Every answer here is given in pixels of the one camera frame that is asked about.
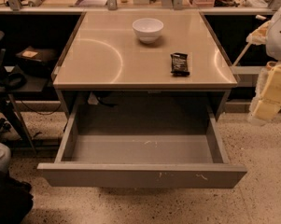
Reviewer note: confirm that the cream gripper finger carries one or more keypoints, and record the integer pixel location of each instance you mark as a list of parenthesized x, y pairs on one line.
[(267, 101), (259, 35)]

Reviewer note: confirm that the black rxbar chocolate wrapper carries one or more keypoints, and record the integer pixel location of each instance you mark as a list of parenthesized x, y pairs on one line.
[(179, 64)]

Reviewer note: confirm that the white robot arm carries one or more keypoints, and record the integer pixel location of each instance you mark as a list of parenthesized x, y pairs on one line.
[(273, 43)]

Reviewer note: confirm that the grey cabinet with glossy top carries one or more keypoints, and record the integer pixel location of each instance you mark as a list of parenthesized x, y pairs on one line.
[(106, 55)]

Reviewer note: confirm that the grey open top drawer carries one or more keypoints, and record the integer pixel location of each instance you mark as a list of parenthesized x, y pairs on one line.
[(143, 141)]

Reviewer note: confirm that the tape roll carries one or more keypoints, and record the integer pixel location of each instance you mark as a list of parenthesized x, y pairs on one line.
[(270, 65)]

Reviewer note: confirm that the white ceramic bowl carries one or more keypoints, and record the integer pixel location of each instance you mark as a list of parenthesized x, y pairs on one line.
[(148, 30)]

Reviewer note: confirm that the black box with label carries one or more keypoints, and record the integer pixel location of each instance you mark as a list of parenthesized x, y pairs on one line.
[(37, 62)]

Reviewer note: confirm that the black office chair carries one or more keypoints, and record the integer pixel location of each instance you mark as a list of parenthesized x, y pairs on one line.
[(13, 82)]

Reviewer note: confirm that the person leg in grey trousers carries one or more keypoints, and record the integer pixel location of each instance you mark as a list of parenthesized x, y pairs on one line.
[(5, 158)]

